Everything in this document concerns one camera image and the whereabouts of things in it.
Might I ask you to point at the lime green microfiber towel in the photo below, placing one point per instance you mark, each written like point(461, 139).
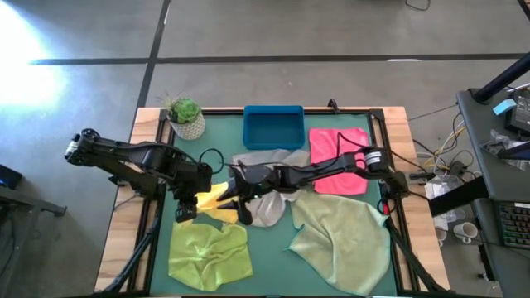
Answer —
point(207, 256)

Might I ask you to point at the grey waffle weave towel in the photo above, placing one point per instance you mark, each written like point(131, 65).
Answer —
point(269, 211)

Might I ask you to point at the white mug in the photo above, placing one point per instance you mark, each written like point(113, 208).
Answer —
point(441, 236)
point(465, 232)

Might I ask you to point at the grey side desk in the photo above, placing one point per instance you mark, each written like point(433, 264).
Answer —
point(472, 136)

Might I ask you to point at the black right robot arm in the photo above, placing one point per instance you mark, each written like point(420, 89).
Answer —
point(323, 167)

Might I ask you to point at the black stand post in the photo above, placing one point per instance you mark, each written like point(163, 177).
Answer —
point(501, 76)

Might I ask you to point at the pale green microfiber towel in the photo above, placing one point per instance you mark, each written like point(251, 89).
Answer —
point(339, 244)

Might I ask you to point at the black flat bar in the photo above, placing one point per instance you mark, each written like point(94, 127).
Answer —
point(457, 196)

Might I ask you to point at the pink microfiber towel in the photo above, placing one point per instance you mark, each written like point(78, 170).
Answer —
point(327, 145)

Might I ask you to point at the black aluminium rig frame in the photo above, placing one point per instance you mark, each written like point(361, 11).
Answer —
point(223, 111)

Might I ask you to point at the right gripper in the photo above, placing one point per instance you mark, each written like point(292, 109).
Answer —
point(256, 182)

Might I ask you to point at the black power adapter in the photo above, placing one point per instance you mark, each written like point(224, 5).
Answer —
point(457, 168)

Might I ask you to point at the black case with blue light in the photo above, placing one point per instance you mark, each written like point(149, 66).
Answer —
point(9, 177)

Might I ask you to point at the black device with label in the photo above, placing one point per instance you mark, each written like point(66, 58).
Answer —
point(521, 113)

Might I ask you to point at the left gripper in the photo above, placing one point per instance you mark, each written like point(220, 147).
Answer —
point(192, 180)

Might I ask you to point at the yellow microfiber towel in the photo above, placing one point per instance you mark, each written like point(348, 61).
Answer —
point(211, 203)

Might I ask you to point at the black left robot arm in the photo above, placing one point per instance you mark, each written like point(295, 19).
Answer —
point(124, 153)

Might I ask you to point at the light blue small box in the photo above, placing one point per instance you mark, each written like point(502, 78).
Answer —
point(504, 107)

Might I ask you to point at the black backlit keyboard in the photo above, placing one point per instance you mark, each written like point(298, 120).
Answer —
point(515, 225)

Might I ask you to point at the blue plastic bin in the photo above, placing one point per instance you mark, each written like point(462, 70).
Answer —
point(273, 132)

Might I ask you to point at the black camera clamp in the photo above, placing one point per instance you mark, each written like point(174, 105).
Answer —
point(333, 105)

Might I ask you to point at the clear plastic bag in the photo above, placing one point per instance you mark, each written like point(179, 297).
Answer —
point(441, 190)

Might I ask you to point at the crumpled plastic bag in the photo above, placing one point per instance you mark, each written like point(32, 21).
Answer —
point(503, 145)

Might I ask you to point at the potted succulent plant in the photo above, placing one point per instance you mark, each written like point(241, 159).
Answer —
point(188, 122)

